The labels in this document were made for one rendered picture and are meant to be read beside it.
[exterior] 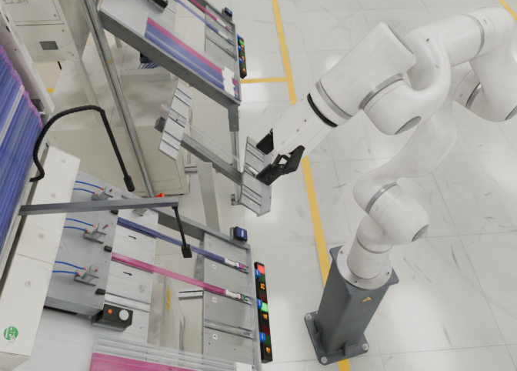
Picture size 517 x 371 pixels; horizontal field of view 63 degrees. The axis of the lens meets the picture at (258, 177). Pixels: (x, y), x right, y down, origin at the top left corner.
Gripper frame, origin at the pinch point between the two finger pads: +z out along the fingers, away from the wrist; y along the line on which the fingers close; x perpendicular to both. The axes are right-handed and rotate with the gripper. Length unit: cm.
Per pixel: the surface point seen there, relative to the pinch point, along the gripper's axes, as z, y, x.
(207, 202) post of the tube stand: 72, -68, 33
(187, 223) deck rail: 52, -30, 14
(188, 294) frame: 101, -43, 47
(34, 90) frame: 31, -22, -41
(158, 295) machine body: 84, -24, 25
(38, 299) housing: 46, 15, -19
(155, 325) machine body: 85, -14, 26
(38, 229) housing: 45, 1, -25
